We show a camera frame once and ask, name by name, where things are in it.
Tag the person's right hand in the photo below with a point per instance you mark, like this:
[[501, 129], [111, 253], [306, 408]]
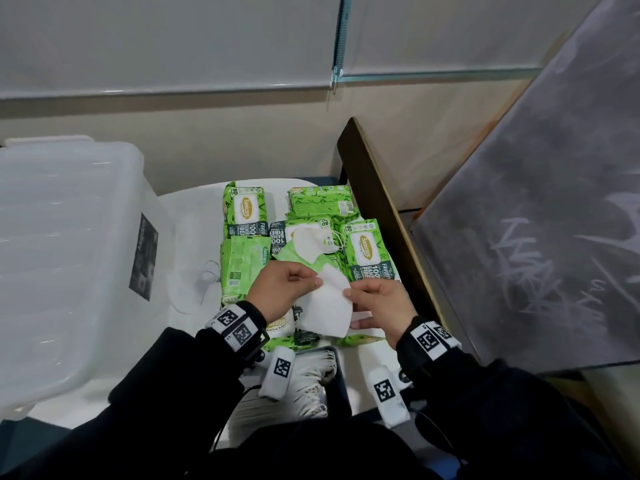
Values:
[[387, 309]]

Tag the white laced sneaker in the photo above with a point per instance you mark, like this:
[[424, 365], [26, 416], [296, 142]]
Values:
[[300, 389]]

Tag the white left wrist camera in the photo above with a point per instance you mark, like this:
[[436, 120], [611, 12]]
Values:
[[278, 372]]

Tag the pile of green wipes packets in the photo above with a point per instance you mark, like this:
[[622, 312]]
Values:
[[245, 209]]

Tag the wristband with marker tags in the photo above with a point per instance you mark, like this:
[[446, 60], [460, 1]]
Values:
[[432, 339], [234, 325]]

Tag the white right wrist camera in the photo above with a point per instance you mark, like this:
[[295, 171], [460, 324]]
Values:
[[388, 397]]

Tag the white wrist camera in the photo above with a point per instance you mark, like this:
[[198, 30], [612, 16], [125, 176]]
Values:
[[388, 397], [278, 372]]

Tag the wide grey roller blind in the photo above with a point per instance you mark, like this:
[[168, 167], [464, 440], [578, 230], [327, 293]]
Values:
[[165, 39]]

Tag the person's right thumb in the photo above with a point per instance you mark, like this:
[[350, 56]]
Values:
[[362, 323]]

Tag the narrow grey roller blind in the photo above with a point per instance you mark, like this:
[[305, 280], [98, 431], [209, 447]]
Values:
[[450, 32]]

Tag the right wristband with marker tags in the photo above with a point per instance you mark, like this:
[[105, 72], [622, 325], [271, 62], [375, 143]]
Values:
[[432, 339]]

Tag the clear plastic storage box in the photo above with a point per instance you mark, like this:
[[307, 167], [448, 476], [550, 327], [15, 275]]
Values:
[[65, 264]]

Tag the dark brown wooden board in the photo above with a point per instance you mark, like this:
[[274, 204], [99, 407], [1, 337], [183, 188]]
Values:
[[380, 199]]

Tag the person's left hand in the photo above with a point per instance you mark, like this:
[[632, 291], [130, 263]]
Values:
[[272, 292]]

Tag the person's left forearm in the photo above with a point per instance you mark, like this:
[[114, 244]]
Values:
[[165, 394]]

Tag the left wristband with marker tags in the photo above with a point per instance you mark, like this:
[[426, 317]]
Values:
[[234, 325]]

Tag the person's right forearm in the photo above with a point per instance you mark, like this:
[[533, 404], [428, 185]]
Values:
[[500, 414]]

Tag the person's black trousers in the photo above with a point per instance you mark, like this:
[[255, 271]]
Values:
[[320, 452]]

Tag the grey scribbled table top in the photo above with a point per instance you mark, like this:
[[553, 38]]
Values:
[[545, 219]]

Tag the person's left thumb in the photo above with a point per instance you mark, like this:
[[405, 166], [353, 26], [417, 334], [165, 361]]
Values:
[[308, 284]]

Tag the white face mask with loops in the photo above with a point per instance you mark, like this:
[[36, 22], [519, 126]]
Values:
[[311, 239]]

